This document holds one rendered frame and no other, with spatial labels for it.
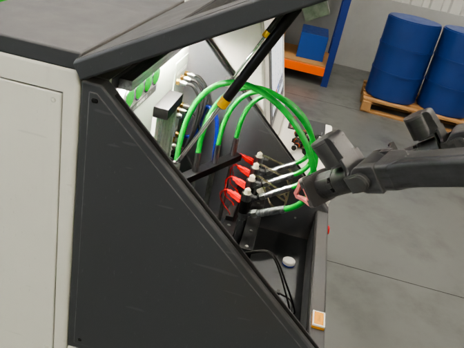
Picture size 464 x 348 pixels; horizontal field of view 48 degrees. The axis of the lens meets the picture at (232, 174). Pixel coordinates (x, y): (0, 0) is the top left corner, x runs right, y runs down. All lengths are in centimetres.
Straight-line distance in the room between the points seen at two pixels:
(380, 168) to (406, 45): 501
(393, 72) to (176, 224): 511
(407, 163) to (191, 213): 41
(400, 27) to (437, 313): 352
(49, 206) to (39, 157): 11
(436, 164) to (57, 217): 73
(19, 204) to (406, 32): 515
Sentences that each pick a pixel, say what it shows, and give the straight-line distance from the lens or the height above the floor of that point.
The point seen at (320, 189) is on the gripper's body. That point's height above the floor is 129.
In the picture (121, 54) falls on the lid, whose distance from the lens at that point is 91.
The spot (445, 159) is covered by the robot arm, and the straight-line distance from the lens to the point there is 87.
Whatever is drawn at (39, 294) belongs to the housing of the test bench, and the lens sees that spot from 128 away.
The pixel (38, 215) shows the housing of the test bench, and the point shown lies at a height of 114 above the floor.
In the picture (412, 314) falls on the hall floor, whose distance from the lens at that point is 308.
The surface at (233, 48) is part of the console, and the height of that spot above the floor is 139.
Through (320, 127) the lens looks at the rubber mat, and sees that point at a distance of 231.
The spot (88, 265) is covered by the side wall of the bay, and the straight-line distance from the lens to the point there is 116.
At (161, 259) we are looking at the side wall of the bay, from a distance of 109.
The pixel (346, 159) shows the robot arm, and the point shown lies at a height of 139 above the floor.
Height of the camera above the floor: 178
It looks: 27 degrees down
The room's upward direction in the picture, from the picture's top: 12 degrees clockwise
